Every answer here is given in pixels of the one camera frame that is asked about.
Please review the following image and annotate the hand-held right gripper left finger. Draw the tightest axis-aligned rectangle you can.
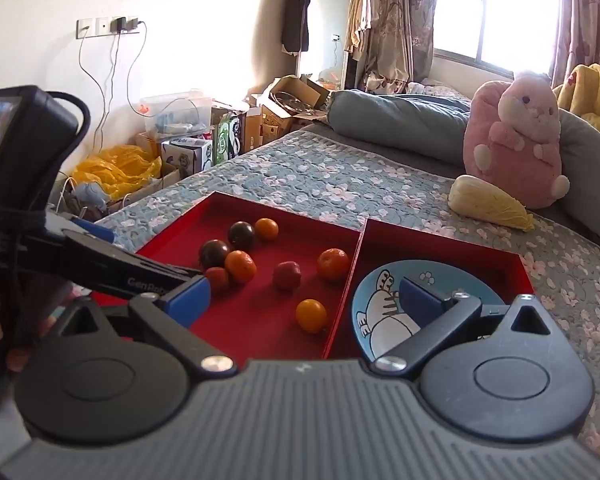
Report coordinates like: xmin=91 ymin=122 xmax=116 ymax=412
xmin=55 ymin=275 xmax=237 ymax=379

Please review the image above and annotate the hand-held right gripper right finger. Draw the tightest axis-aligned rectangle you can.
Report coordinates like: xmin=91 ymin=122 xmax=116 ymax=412
xmin=372 ymin=275 xmax=554 ymax=376

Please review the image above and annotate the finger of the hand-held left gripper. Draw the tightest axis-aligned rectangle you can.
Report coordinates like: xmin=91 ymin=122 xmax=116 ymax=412
xmin=60 ymin=229 xmax=204 ymax=298

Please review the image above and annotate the red cherry tomato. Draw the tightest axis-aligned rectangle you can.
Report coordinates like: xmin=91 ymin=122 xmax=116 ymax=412
xmin=272 ymin=260 xmax=301 ymax=291
xmin=205 ymin=267 xmax=230 ymax=291

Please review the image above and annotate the blue cat print plate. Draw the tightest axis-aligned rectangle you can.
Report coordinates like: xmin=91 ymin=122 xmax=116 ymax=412
xmin=351 ymin=259 xmax=507 ymax=361

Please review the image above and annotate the dark purple tomato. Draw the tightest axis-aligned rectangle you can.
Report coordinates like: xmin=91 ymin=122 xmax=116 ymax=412
xmin=228 ymin=221 xmax=256 ymax=251
xmin=199 ymin=240 xmax=231 ymax=269

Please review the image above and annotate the red tray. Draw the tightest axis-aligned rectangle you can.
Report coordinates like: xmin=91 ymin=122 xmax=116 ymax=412
xmin=324 ymin=217 xmax=537 ymax=361
xmin=92 ymin=191 xmax=368 ymax=361

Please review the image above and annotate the orange cherry tomato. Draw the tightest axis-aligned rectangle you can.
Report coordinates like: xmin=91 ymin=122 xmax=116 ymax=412
xmin=224 ymin=250 xmax=257 ymax=284
xmin=295 ymin=299 xmax=328 ymax=334
xmin=254 ymin=217 xmax=280 ymax=241
xmin=317 ymin=248 xmax=351 ymax=281

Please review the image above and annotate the brown cardboard box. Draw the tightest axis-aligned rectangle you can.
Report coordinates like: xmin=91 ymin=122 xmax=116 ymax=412
xmin=105 ymin=131 xmax=182 ymax=212

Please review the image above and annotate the yellow plastic bag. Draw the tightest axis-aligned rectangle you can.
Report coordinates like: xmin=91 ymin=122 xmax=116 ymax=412
xmin=71 ymin=144 xmax=162 ymax=201

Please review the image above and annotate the napa cabbage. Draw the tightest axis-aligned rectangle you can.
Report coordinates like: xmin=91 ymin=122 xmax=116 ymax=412
xmin=448 ymin=175 xmax=536 ymax=232

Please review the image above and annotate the white printed box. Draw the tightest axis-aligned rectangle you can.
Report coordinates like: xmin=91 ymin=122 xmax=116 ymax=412
xmin=161 ymin=136 xmax=214 ymax=177

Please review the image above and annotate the clear plastic storage box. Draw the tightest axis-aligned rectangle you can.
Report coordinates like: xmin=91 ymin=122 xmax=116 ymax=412
xmin=140 ymin=89 xmax=214 ymax=136

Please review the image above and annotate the green and white carton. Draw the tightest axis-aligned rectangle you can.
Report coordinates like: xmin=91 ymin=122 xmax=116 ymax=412
xmin=214 ymin=112 xmax=247 ymax=164

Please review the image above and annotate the pink plush toy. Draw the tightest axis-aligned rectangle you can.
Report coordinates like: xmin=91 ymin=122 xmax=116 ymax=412
xmin=462 ymin=71 xmax=571 ymax=210

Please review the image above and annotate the grey-blue long pillow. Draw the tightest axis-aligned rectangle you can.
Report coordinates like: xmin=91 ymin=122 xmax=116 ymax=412
xmin=327 ymin=89 xmax=600 ymax=256

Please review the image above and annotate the open cardboard box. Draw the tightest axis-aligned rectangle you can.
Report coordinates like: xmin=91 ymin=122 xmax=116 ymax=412
xmin=249 ymin=75 xmax=332 ymax=150

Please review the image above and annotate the yellow plush on pillow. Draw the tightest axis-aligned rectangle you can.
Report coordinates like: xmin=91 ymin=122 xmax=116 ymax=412
xmin=554 ymin=63 xmax=600 ymax=141

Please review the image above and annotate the beige hanging garment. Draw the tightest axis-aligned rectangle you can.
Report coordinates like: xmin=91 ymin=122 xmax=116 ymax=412
xmin=343 ymin=0 xmax=372 ymax=56

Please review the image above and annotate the dark hanging garment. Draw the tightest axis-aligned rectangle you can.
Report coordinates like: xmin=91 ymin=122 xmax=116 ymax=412
xmin=281 ymin=0 xmax=312 ymax=55

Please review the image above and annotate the window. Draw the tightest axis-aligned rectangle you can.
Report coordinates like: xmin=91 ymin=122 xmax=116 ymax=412
xmin=432 ymin=0 xmax=565 ymax=81

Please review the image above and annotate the white cable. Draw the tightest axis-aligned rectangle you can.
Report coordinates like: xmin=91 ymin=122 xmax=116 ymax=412
xmin=78 ymin=30 xmax=117 ymax=147

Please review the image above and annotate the white wall socket strip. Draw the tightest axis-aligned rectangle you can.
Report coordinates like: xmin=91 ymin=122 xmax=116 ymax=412
xmin=76 ymin=16 xmax=141 ymax=40

